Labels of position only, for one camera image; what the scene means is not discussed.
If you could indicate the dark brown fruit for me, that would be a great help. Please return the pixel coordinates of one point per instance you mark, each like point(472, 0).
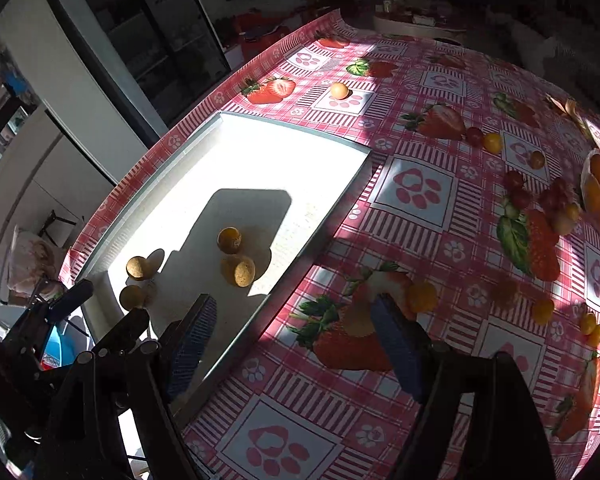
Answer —
point(598, 336)

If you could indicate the yellow cherry tomato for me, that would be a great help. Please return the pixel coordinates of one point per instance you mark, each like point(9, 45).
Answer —
point(587, 323)
point(229, 239)
point(543, 311)
point(421, 297)
point(573, 211)
point(132, 296)
point(492, 143)

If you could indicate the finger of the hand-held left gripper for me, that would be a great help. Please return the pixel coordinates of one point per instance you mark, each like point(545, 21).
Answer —
point(122, 330)
point(70, 296)

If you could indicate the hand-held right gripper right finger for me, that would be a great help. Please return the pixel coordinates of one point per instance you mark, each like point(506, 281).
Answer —
point(397, 355)

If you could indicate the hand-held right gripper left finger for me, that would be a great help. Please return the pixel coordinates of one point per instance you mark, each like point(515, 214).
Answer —
point(192, 345)

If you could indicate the orange cherry tomato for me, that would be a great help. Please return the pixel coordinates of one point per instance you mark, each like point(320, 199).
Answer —
point(536, 159)

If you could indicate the white cabinet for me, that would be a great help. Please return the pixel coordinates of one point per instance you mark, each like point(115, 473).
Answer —
point(55, 85)

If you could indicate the cluttered side table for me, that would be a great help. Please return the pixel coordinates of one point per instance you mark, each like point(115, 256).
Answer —
point(415, 22)

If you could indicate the glass sliding door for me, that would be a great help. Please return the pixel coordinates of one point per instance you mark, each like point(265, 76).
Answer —
point(145, 35)

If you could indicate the white shallow tray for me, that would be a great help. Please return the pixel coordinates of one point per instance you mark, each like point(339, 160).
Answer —
point(260, 170)

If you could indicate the red grape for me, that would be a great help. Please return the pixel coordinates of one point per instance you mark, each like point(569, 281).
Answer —
point(549, 201)
point(474, 136)
point(560, 186)

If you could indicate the red plastic stool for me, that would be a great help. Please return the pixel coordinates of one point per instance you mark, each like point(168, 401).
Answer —
point(252, 30)

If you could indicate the dried fruit peel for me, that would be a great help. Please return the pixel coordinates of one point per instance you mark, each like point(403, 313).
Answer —
point(567, 107)

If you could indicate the pink plastic bag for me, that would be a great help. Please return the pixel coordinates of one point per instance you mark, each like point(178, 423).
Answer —
point(30, 265)

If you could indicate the blue labelled container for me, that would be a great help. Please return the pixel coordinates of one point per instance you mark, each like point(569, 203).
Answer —
point(62, 350)

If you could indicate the pale orange round fruit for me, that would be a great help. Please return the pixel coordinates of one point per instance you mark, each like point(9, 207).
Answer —
point(339, 91)

